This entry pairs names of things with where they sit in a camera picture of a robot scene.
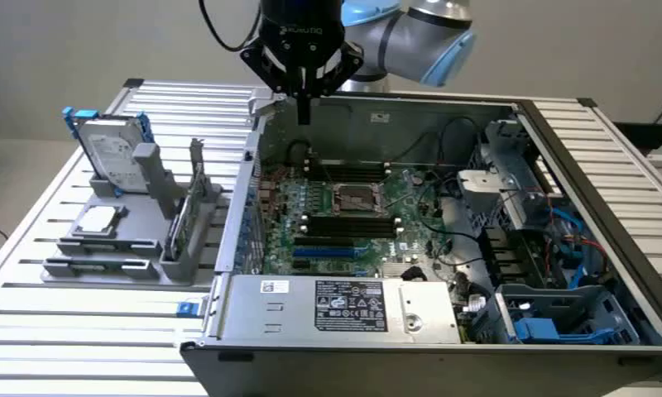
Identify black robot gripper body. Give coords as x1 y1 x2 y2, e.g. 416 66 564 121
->
257 0 346 80

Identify hard disk in blue carrier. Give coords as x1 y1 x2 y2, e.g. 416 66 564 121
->
61 106 155 195

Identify disk bay with blue rails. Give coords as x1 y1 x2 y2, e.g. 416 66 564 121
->
493 282 644 347

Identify black RAM slot bank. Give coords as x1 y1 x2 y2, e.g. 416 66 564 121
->
305 157 392 182
302 213 403 240

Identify CPU socket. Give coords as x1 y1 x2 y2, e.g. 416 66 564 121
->
332 180 390 217

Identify graphics card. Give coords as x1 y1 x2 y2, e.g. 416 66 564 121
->
162 137 212 264

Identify green motherboard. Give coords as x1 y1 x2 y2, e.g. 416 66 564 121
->
256 159 459 278

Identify metal drive cage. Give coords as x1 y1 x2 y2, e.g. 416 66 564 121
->
455 118 567 220

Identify black and blue expansion slots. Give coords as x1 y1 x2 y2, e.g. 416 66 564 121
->
289 235 368 270

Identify silver CPU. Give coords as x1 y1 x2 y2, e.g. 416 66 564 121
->
71 204 129 240

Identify grey parts rack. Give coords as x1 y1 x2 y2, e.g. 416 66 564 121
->
39 142 228 287

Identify green RAM stick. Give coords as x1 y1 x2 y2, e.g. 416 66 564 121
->
58 242 162 254
43 263 150 277

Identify grey power supply unit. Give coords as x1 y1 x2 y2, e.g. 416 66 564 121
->
213 275 464 347

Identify open black PC case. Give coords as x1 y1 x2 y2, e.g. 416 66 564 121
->
178 88 662 397

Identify metal slat table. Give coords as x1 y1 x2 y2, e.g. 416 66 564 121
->
0 78 662 397

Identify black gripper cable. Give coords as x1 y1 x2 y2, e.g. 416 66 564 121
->
197 0 264 54

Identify black looped wire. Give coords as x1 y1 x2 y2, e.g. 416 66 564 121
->
439 117 481 167

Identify blue SATA wire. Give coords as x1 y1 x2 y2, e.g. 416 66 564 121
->
549 208 588 290

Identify red wire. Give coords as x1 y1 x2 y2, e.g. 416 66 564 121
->
544 197 611 272

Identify blue wire connector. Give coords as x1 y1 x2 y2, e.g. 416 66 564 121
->
512 317 559 345

